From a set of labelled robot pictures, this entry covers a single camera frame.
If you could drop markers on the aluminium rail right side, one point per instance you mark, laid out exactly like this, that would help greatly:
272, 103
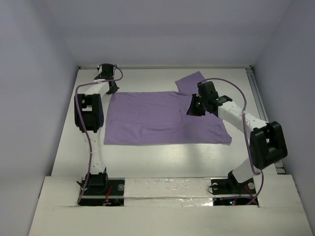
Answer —
261, 111

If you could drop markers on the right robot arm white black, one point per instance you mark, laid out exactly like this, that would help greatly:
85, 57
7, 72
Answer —
264, 141

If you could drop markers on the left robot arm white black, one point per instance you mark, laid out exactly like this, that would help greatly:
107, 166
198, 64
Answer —
89, 118

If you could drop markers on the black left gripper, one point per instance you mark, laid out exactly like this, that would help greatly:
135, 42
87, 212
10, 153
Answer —
113, 90

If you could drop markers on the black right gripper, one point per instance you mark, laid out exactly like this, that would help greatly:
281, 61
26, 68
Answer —
195, 105

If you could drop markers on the purple t shirt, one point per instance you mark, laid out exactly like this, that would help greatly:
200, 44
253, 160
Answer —
160, 118

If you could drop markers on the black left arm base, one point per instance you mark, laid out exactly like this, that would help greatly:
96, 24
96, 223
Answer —
98, 196

